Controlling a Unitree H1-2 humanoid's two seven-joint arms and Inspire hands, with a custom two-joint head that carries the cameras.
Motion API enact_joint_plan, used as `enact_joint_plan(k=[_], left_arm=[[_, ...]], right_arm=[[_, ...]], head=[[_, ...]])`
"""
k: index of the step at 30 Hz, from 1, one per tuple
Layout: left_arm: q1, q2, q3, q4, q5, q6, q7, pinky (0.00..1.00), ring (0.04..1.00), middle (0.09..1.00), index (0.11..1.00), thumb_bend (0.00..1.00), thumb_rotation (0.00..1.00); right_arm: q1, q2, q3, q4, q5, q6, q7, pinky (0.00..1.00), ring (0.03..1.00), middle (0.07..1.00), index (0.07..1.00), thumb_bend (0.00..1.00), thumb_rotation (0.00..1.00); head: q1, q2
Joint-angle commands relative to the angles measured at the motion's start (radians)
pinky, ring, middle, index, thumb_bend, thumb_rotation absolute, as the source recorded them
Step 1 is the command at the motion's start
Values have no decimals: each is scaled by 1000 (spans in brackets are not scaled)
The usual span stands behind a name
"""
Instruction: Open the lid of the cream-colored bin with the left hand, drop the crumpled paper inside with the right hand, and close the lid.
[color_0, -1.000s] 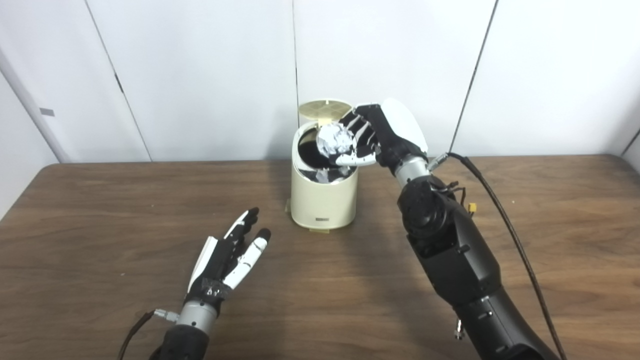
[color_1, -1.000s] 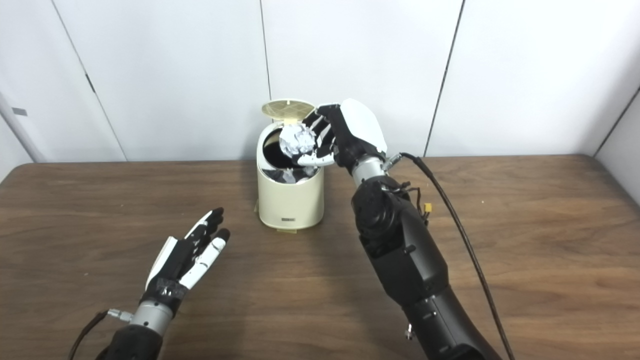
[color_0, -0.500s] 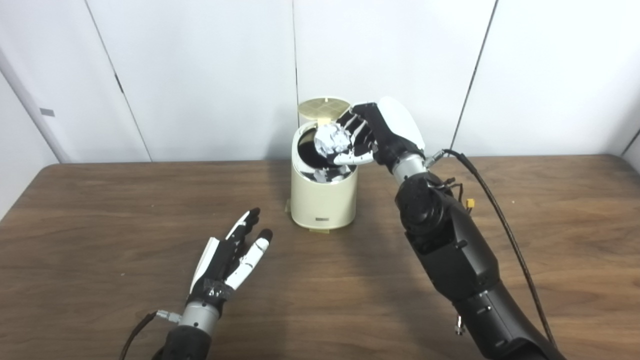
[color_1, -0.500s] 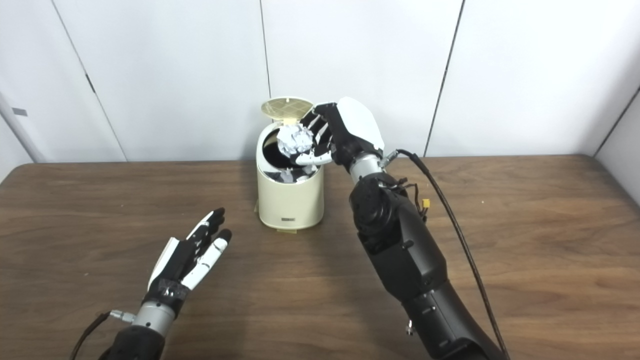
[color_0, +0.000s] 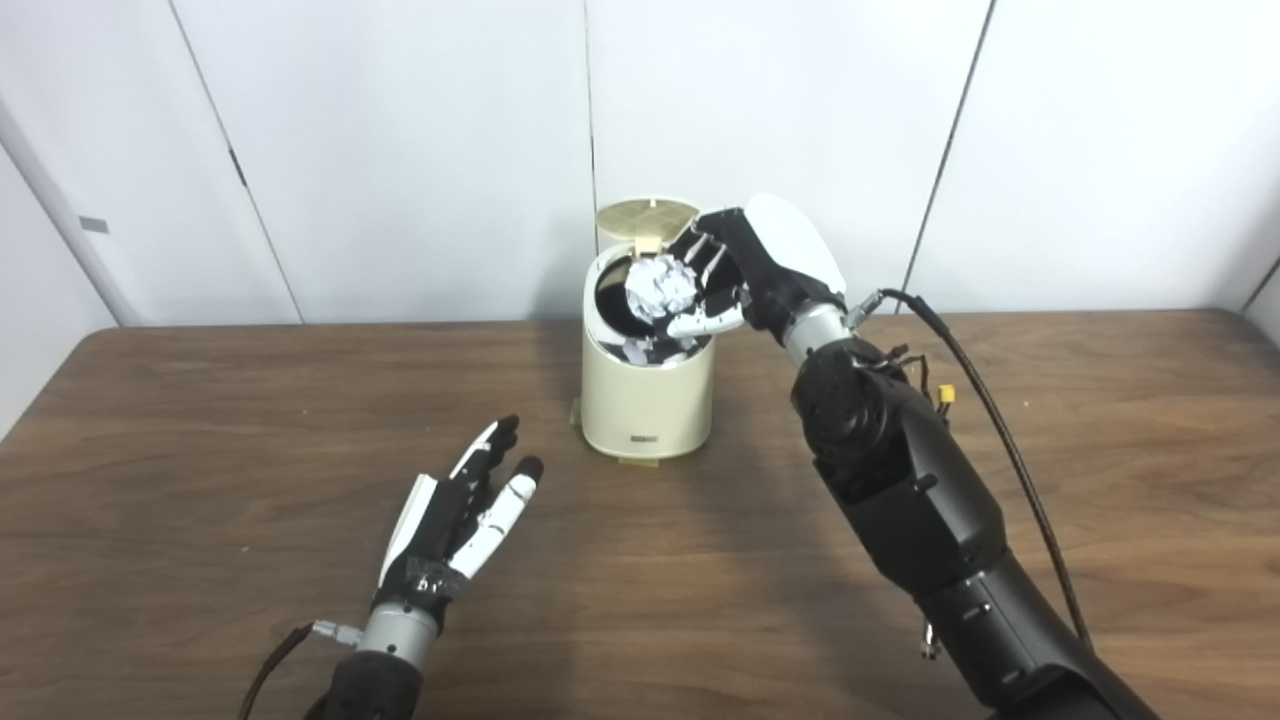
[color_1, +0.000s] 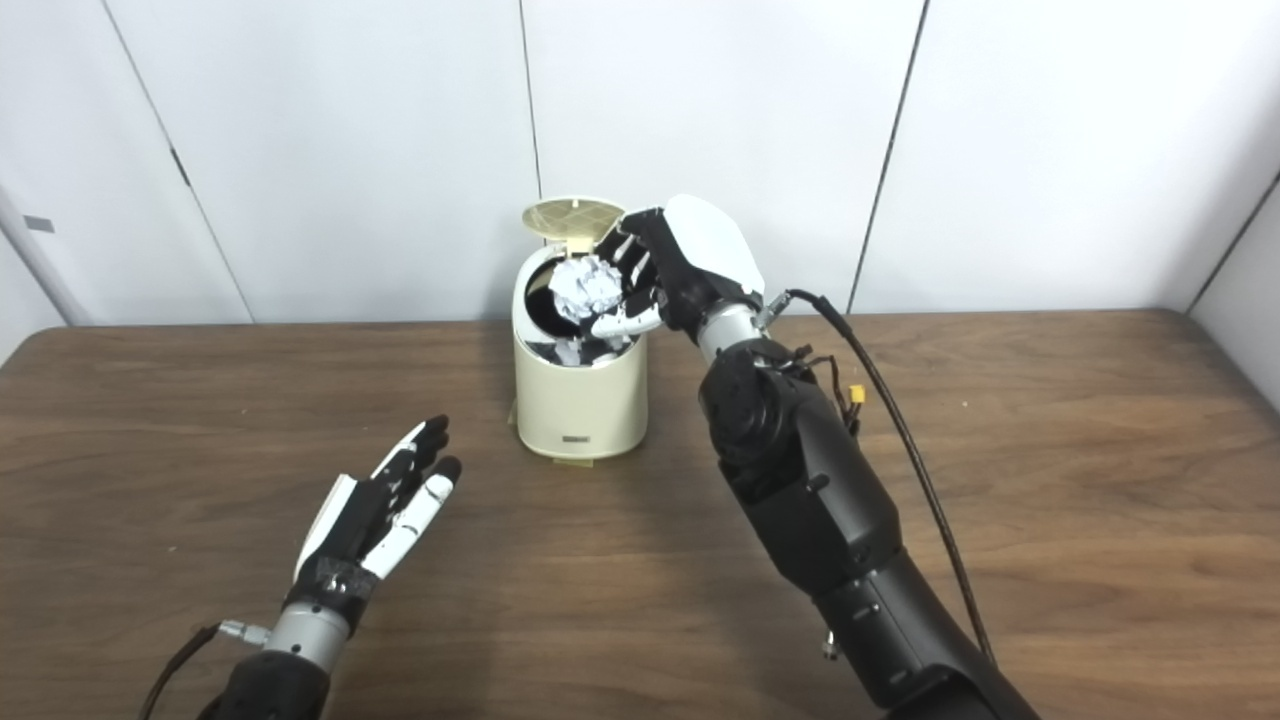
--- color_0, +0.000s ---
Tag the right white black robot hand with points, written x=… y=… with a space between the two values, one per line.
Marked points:
x=785 y=265

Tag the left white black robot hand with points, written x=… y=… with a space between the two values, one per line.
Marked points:
x=440 y=530

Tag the cream-colored bin body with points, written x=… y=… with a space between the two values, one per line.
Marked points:
x=645 y=405

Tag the small grey wall label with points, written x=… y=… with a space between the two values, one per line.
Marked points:
x=94 y=225

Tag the white paper ball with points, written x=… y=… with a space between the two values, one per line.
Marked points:
x=660 y=288

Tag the round cream bin lid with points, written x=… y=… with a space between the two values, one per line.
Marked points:
x=645 y=215

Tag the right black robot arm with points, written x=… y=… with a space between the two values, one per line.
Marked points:
x=920 y=500

